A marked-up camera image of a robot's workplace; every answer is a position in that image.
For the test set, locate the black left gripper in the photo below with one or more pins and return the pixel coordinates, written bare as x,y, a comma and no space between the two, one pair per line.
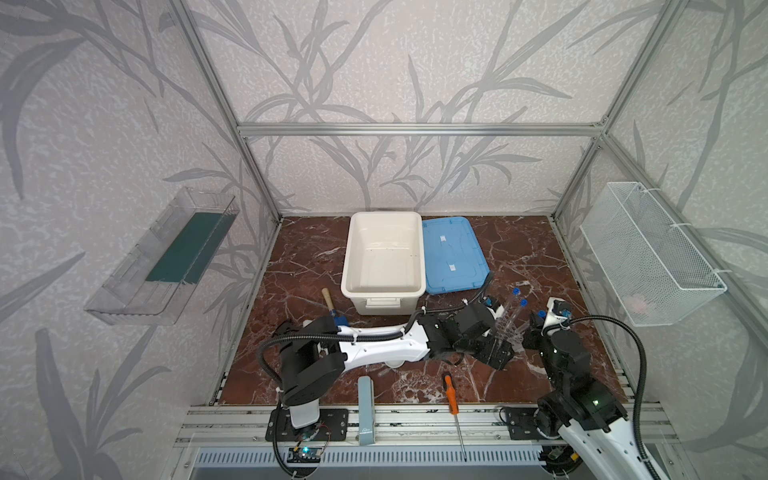
495,351

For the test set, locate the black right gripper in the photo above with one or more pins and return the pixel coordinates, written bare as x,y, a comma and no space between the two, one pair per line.
541,336

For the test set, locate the white plastic storage bin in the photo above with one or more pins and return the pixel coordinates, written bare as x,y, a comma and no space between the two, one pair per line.
384,265

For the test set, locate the clear test tube rack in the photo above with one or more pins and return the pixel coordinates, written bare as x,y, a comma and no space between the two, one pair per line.
509,341

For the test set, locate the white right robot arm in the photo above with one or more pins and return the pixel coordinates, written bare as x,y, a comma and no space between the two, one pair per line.
581,410

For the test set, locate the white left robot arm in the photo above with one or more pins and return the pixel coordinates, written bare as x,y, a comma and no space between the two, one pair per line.
306,363

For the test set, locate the blue plastic bin lid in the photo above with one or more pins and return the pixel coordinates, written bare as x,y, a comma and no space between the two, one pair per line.
454,260

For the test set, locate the grey teal bar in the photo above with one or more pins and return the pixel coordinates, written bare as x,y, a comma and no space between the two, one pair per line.
366,411

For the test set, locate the green circuit board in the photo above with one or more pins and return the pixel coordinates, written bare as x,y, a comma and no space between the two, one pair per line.
304,455

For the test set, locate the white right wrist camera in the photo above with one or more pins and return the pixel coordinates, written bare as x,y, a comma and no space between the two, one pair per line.
555,312

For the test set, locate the orange handled screwdriver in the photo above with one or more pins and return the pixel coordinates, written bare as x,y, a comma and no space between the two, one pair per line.
451,395

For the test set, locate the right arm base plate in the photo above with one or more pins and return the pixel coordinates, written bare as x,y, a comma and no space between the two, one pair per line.
528,423

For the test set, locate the wooden handled blue brush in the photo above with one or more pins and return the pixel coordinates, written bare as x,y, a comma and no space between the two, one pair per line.
339,318

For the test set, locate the white wire mesh basket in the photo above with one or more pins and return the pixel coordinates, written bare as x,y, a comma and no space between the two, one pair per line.
659,276

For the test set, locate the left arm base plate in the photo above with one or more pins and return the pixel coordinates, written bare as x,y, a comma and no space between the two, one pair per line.
332,425

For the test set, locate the aluminium frame profile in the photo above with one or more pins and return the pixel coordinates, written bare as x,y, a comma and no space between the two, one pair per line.
600,133

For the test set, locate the clear wall shelf green mat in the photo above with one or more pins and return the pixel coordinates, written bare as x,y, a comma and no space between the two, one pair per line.
155,281

